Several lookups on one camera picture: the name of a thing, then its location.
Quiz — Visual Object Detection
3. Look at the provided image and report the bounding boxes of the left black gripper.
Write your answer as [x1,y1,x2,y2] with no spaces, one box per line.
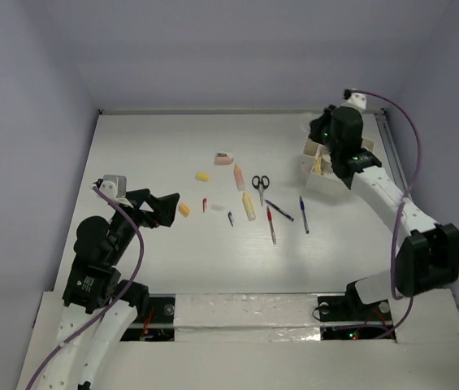
[108,187,180,262]

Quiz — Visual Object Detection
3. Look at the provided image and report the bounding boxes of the yellow highlighter cap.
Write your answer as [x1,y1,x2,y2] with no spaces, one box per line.
[195,172,210,182]

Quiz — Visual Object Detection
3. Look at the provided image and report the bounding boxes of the yellow highlighter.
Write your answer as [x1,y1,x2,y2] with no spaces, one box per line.
[242,192,256,221]

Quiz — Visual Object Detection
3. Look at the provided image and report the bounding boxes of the beige masking tape roll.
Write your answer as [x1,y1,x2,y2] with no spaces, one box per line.
[314,156,332,176]

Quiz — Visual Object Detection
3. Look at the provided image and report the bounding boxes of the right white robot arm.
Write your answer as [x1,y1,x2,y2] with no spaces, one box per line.
[309,103,459,319]

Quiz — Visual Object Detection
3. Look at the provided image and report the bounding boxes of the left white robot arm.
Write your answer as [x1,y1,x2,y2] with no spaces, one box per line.
[38,189,180,389]

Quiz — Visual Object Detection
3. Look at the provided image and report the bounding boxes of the orange highlighter cap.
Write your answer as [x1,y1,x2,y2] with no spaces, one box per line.
[178,203,190,217]

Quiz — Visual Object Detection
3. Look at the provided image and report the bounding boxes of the white desk organizer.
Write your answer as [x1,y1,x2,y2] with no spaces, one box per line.
[301,138,354,202]

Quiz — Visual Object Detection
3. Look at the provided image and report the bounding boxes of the blue pen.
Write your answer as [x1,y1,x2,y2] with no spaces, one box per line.
[299,195,310,235]

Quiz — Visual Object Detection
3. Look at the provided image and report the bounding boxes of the blue pen cap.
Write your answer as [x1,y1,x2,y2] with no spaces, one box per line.
[227,211,235,227]

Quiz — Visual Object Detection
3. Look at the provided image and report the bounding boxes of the pink eraser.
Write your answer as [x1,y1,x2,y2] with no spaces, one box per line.
[214,152,234,166]

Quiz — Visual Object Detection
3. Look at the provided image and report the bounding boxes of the black scissors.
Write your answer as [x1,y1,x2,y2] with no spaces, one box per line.
[252,175,270,206]

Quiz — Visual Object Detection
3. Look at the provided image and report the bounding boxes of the pink highlighter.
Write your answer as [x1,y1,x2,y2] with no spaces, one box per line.
[233,164,245,191]

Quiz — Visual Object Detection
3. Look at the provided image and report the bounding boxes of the purple pen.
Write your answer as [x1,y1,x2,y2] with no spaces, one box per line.
[265,199,295,222]

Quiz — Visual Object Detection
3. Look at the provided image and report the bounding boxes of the red pen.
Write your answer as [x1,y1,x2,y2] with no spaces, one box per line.
[266,206,277,245]

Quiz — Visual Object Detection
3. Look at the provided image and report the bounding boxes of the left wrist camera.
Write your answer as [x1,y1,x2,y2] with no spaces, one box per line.
[93,175,130,206]

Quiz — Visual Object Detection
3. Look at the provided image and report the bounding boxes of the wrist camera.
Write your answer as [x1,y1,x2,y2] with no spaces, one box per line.
[341,89,367,112]
[93,175,130,206]

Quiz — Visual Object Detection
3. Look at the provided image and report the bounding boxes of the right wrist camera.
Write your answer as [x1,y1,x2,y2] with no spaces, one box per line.
[341,89,367,112]

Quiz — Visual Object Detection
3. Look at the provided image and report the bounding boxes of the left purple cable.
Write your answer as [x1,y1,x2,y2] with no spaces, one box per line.
[24,188,147,390]

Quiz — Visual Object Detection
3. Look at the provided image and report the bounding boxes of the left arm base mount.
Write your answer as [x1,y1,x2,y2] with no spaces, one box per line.
[121,295,175,342]

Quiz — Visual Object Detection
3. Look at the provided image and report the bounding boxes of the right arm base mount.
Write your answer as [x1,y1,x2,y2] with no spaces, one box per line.
[312,295,396,341]

